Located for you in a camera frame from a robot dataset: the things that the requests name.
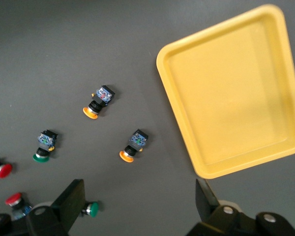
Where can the yellow mushroom push button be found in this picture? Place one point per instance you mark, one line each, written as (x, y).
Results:
(102, 94)
(137, 140)

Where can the green mushroom push button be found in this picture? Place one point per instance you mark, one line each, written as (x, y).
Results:
(93, 209)
(45, 140)

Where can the yellow plastic tray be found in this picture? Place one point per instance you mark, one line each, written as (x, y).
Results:
(231, 98)

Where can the dark grey table mat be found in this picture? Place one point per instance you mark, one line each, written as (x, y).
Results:
(51, 61)

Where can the red mushroom push button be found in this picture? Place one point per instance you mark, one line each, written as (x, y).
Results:
(5, 170)
(13, 199)

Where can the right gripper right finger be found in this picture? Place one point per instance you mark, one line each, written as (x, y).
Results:
(206, 209)

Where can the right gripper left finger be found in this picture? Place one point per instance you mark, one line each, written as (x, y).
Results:
(68, 206)

